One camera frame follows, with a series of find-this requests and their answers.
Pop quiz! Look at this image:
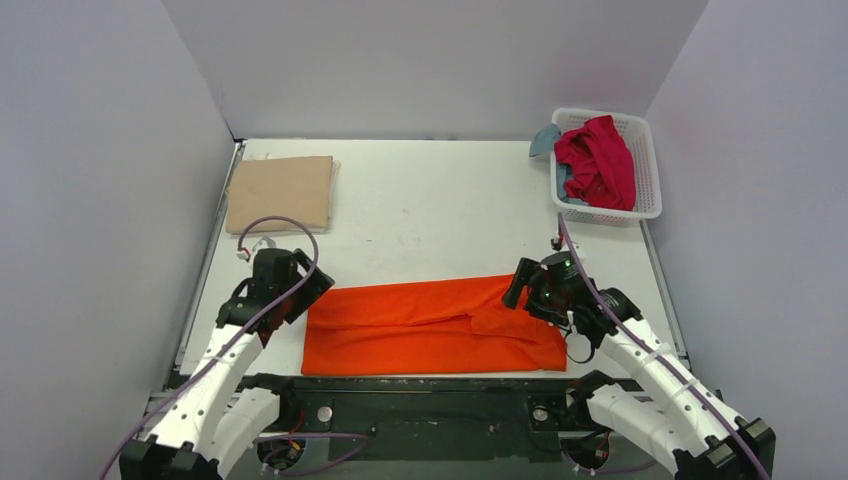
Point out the orange t shirt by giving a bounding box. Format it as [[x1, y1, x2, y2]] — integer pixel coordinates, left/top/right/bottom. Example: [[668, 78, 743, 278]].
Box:
[[301, 275, 568, 376]]

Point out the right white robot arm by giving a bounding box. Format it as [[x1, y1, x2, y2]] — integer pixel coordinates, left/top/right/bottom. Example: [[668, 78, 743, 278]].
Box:
[[502, 251, 776, 479]]

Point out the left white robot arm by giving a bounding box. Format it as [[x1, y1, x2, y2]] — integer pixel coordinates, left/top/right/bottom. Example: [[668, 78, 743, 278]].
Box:
[[118, 248, 334, 479]]

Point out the folded beige t shirt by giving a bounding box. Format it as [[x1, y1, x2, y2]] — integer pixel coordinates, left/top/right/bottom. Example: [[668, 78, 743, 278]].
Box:
[[224, 156, 339, 235]]

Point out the crimson red t shirt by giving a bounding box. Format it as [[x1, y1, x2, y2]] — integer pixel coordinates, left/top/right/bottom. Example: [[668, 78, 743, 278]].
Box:
[[554, 115, 637, 211]]

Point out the teal blue t shirt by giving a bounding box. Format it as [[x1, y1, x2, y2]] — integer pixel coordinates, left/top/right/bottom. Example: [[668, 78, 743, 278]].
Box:
[[528, 123, 562, 158]]

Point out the white plastic laundry basket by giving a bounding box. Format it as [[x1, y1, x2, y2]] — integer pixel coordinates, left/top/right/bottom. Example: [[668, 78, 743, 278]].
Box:
[[549, 107, 662, 226]]

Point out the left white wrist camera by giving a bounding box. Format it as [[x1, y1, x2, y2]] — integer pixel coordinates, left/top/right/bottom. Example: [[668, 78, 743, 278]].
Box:
[[236, 236, 276, 262]]

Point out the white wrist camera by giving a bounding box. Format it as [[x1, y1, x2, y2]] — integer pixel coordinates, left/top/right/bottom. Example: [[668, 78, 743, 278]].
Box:
[[236, 236, 276, 262], [550, 236, 586, 261]]

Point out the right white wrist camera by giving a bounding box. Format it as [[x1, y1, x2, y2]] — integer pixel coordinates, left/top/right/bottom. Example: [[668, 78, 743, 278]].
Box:
[[550, 236, 586, 261]]

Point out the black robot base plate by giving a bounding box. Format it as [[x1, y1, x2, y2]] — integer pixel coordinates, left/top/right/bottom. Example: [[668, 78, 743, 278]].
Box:
[[236, 374, 625, 472]]

